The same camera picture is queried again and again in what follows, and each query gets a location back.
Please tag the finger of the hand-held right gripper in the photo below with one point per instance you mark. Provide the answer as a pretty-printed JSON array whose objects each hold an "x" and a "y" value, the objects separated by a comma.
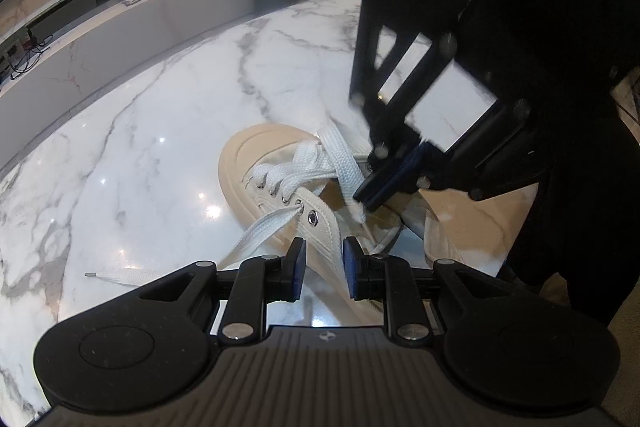
[
  {"x": 395, "y": 157},
  {"x": 385, "y": 192}
]

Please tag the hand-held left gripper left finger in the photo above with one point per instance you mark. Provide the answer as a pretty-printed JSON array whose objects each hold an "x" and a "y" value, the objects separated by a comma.
[{"x": 298, "y": 269}]

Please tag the grey stone television console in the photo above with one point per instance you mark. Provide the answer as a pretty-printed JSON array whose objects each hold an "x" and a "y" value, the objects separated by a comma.
[{"x": 150, "y": 27}]

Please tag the white shoelace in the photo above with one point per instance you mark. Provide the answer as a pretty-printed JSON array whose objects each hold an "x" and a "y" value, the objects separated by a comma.
[{"x": 330, "y": 157}]

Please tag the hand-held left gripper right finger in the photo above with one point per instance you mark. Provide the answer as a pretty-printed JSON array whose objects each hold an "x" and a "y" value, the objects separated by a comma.
[{"x": 350, "y": 269}]

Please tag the black soundbar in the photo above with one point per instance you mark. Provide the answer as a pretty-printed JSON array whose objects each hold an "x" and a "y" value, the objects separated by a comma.
[{"x": 60, "y": 17}]

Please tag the beige canvas shoe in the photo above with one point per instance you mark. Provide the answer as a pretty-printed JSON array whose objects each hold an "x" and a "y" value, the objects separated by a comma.
[{"x": 240, "y": 167}]

